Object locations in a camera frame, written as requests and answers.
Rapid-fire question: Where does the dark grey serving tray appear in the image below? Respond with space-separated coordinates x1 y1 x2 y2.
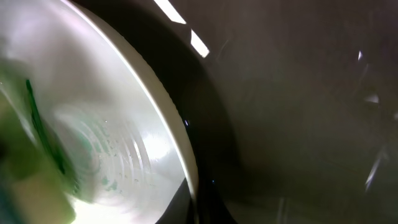
81 0 397 223

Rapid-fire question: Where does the green and yellow sponge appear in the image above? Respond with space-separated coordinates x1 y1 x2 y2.
1 60 75 224

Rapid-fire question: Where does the light blue plate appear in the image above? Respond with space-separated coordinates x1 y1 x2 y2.
1 1 198 223

